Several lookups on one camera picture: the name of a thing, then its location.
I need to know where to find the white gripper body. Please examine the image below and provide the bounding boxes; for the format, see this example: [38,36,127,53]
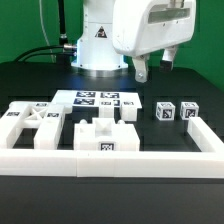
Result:
[112,0,196,57]

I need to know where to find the white tagged cube right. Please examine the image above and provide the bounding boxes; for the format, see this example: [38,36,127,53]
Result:
[180,102,199,120]

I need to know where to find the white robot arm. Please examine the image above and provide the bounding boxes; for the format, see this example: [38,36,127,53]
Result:
[72,0,196,83]

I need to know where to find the white chair seat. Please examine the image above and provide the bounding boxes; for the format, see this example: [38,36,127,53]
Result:
[73,118,140,151]

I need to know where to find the white tagged cube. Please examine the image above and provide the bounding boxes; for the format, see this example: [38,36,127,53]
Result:
[156,102,176,121]
[180,102,199,120]

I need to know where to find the black cables with connector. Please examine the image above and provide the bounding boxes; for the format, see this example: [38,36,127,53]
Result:
[13,0,78,63]

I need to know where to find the white tagged cube left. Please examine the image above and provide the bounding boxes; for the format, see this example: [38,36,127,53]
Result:
[156,102,176,121]

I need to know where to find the white chair back frame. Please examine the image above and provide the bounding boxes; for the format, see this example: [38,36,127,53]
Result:
[0,101,72,150]

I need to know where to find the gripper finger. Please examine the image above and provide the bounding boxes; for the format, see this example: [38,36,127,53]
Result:
[159,45,178,72]
[132,55,149,83]

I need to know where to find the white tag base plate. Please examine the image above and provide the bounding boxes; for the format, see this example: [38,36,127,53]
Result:
[52,90,142,109]

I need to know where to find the white U-shaped obstacle fence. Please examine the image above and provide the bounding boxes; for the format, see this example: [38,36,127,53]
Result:
[0,117,224,178]

